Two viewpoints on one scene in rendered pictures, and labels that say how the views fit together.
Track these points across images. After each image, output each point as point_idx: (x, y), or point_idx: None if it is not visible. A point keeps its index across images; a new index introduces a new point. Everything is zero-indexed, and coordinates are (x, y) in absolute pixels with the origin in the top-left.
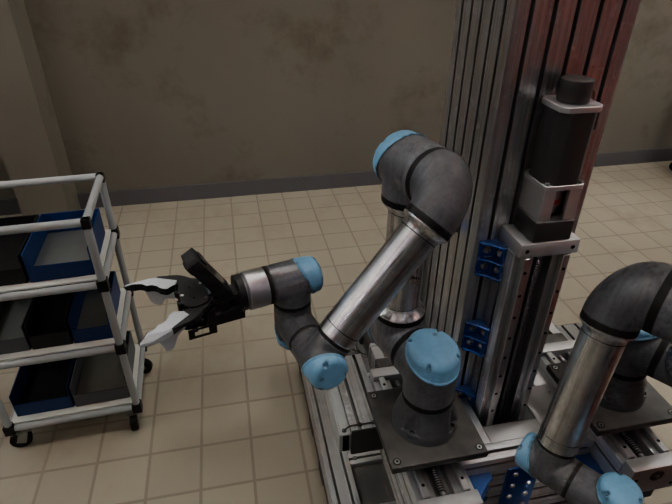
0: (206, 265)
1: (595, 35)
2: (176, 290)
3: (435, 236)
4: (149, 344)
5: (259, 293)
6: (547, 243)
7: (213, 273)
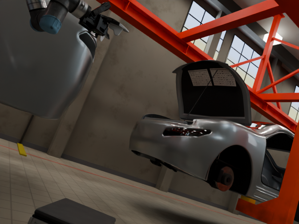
0: (100, 5)
1: None
2: (109, 23)
3: None
4: (106, 37)
5: (76, 7)
6: None
7: (97, 7)
